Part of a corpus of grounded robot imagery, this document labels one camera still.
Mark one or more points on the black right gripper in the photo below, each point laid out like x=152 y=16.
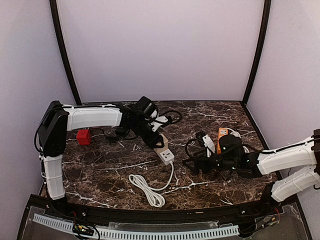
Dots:
x=203 y=163

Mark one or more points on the white slotted cable duct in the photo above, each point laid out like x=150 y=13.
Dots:
x=119 y=231

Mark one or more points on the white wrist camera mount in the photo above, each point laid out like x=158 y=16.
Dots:
x=158 y=122
x=209 y=145

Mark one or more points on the white power strip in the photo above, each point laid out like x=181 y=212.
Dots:
x=166 y=156

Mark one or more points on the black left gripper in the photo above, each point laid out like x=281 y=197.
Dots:
x=145 y=132

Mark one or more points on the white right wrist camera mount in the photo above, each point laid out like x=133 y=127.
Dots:
x=209 y=145

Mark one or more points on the black plug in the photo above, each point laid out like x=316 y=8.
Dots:
x=120 y=131

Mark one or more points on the orange power strip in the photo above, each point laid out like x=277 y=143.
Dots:
x=221 y=132

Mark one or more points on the red cube socket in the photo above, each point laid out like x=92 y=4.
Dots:
x=83 y=137

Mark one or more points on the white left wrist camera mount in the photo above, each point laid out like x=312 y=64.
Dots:
x=158 y=122

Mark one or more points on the beige cube socket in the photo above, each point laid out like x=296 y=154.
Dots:
x=162 y=144

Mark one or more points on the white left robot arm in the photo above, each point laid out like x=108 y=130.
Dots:
x=142 y=118

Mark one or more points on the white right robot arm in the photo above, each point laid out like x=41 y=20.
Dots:
x=231 y=154

